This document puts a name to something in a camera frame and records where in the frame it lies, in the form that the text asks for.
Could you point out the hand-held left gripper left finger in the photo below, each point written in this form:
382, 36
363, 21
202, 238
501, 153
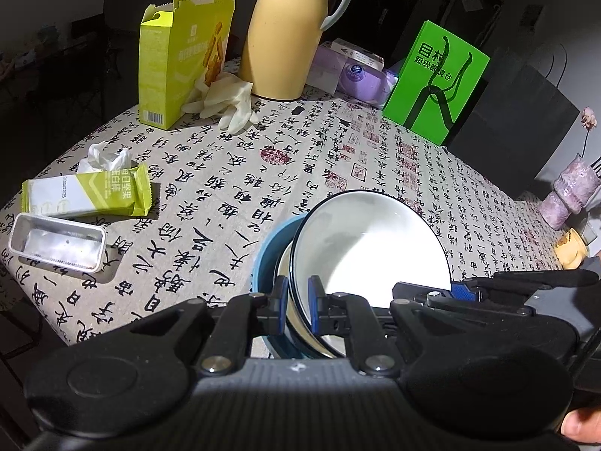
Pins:
281, 307

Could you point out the small white black-rimmed bowl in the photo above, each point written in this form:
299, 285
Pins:
371, 249

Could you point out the person's right hand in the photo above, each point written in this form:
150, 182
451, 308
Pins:
584, 427

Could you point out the yellow-green snack box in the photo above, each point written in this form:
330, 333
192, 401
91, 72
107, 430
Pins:
173, 70

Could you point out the purple tissue pack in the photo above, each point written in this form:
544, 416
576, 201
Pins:
357, 80

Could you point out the small metal tray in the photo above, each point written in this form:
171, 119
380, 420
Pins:
56, 244

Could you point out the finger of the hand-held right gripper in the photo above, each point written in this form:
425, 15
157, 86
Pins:
467, 293

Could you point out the large white black-rimmed bowl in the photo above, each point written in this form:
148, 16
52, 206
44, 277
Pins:
293, 319

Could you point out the blue bowl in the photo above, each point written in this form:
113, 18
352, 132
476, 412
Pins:
267, 253

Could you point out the yellow mug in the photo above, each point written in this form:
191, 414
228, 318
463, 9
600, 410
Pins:
570, 249

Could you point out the calligraphy printed tablecloth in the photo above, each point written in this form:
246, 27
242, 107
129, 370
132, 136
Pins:
211, 197

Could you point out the small white flat box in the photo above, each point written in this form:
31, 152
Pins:
357, 54

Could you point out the dark grey paper bag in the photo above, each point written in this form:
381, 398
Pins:
512, 127

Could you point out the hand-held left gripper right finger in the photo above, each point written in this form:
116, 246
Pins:
313, 307

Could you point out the white rubber gloves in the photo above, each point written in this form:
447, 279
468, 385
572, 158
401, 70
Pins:
230, 101

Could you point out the crumpled white tissue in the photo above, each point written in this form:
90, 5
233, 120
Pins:
103, 157

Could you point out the yellow thermos jug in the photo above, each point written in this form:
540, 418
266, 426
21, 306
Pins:
281, 37

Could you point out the green white snack wrapper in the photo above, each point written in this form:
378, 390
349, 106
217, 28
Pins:
84, 192

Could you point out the purple ceramic vase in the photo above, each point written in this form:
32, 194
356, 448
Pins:
566, 192

